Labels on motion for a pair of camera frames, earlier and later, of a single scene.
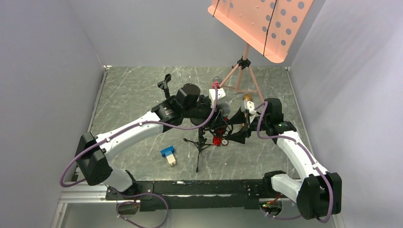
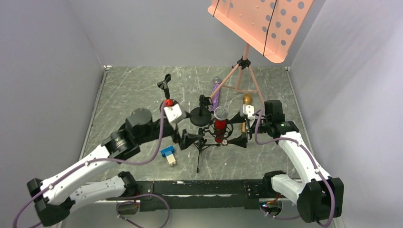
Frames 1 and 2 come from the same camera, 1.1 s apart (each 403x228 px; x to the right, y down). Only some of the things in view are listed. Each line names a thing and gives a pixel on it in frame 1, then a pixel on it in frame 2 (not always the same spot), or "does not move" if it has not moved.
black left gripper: (213, 116) → (181, 138)
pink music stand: (272, 27) does not move
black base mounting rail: (241, 194) does not move
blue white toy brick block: (168, 153) does not move
